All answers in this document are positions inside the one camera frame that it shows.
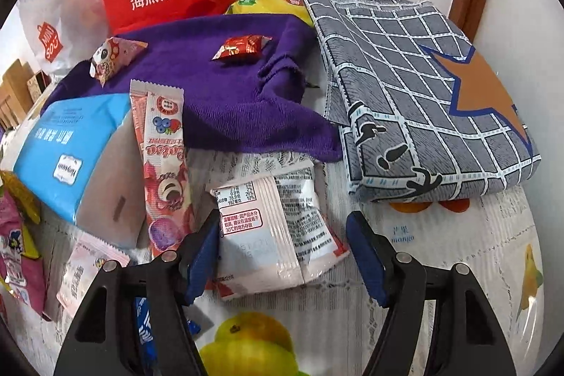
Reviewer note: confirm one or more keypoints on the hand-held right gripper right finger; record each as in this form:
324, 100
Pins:
365, 257

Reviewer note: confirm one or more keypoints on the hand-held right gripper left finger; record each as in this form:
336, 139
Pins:
202, 261

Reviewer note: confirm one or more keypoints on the white snack packet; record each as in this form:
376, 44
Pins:
264, 226

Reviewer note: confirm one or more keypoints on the long pink strip snack packet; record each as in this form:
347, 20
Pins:
165, 164

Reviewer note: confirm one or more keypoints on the fruit print tablecloth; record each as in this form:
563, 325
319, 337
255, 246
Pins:
440, 270

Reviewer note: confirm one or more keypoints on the blue wrapped candy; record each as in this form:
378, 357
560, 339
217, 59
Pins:
144, 327

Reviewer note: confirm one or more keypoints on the pale pink small packet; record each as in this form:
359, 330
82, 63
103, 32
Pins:
81, 270

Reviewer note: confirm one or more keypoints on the purple towel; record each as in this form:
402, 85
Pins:
211, 94

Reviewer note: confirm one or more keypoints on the grey checked folded cloth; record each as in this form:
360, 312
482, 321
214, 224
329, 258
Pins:
396, 85

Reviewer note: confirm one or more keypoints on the blue and white box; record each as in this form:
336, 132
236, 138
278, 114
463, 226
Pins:
57, 155

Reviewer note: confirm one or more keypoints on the pink cartoon snack packet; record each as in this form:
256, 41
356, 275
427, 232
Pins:
13, 257

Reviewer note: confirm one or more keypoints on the red wrapped candy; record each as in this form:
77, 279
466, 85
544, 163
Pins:
235, 48

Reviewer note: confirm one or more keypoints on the pink triangular candy packet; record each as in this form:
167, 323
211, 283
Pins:
110, 54

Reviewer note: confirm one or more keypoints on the yellow snack bag green label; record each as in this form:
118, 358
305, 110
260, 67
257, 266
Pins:
264, 4

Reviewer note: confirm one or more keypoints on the white plastic shopping bag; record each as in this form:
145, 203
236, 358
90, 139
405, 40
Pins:
61, 19

